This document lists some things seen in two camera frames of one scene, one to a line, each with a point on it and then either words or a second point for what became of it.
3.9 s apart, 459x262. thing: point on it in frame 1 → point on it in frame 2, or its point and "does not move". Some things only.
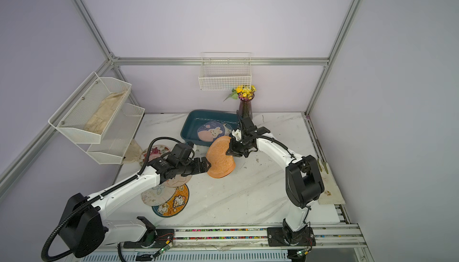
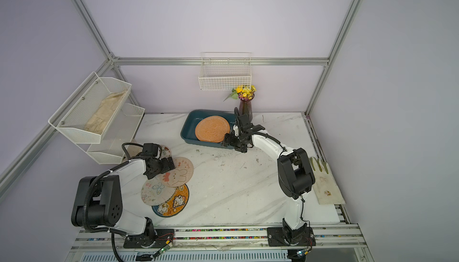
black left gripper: (204, 167) → (166, 167)
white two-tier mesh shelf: (98, 119) does not move
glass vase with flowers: (245, 94) does not move
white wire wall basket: (225, 70) does not move
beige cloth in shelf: (100, 120) does not move
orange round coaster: (222, 164) → (212, 128)
